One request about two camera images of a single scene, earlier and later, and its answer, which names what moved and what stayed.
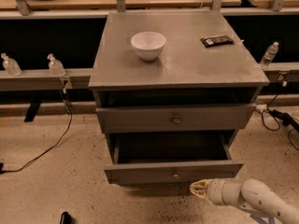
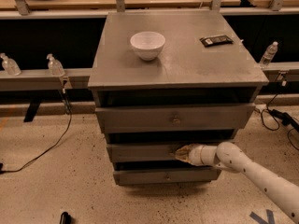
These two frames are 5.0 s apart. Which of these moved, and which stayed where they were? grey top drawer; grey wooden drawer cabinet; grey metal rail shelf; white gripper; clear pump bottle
Moved: white gripper
Stayed: grey metal rail shelf; clear pump bottle; grey top drawer; grey wooden drawer cabinet
